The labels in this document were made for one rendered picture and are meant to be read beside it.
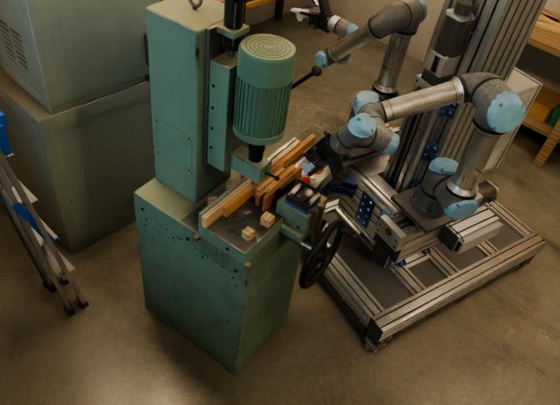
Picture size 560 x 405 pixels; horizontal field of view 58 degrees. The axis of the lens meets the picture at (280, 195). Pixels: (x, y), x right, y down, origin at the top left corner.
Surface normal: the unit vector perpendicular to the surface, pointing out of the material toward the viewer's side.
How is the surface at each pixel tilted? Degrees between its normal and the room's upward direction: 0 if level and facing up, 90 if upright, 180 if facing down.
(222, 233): 0
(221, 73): 90
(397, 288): 0
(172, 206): 0
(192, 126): 90
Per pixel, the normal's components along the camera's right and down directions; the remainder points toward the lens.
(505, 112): 0.19, 0.59
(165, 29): -0.57, 0.51
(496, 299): 0.12, -0.72
